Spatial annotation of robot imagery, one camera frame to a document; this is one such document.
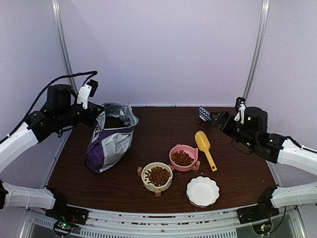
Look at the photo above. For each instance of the kibble in pink bowl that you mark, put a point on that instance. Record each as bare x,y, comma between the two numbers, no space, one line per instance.
182,158

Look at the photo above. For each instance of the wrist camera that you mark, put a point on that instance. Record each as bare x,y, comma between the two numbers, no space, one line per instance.
86,91
240,107

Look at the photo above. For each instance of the aluminium corner post left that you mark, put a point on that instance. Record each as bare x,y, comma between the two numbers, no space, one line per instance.
61,36

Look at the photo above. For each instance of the kibble in cream bowl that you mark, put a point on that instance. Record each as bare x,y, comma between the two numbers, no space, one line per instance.
157,176

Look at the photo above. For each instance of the aluminium corner post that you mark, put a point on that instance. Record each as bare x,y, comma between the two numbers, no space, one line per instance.
61,36
262,26

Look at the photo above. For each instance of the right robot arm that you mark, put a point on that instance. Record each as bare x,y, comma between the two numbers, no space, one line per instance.
249,127

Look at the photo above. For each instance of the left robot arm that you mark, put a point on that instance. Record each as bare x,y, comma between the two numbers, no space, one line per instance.
64,109

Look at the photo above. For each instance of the aluminium front rail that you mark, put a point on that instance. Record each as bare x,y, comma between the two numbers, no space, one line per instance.
222,223

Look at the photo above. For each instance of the blue white patterned bowl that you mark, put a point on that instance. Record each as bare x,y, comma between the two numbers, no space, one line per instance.
204,114

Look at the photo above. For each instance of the yellow plastic scoop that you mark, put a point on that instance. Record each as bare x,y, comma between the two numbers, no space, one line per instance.
204,146

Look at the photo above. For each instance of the aluminium corner post right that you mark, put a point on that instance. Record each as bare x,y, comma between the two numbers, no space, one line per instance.
262,26

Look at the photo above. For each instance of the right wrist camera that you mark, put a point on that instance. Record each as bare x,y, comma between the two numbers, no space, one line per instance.
240,107

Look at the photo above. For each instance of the white scalloped dish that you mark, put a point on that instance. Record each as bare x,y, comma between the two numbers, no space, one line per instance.
202,191

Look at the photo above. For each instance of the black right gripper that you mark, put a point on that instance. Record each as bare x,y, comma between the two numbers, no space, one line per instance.
223,116

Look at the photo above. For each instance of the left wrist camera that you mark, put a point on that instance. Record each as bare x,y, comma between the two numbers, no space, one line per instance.
86,91

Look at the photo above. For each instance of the purple pet food bag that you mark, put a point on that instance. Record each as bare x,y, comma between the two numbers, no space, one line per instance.
108,145

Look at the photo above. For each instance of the cream pet bowl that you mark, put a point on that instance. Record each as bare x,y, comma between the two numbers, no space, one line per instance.
157,176

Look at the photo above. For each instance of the wooden stand under cream bowl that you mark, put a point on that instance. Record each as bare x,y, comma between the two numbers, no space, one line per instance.
156,190

